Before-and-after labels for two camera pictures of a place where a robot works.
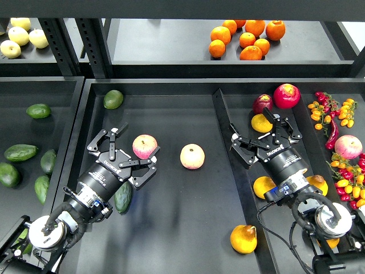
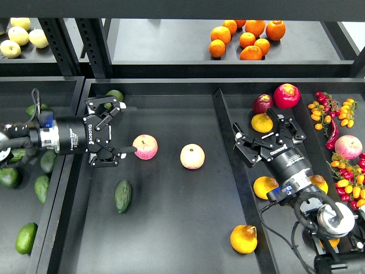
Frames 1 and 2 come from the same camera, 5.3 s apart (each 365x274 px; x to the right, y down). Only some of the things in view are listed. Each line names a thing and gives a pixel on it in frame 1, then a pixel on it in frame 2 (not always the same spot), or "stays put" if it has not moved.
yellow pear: x=260 y=124 stays put
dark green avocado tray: x=123 y=196 stays put
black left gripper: x=113 y=166 to x=91 y=133
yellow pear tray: x=243 y=238 stays put
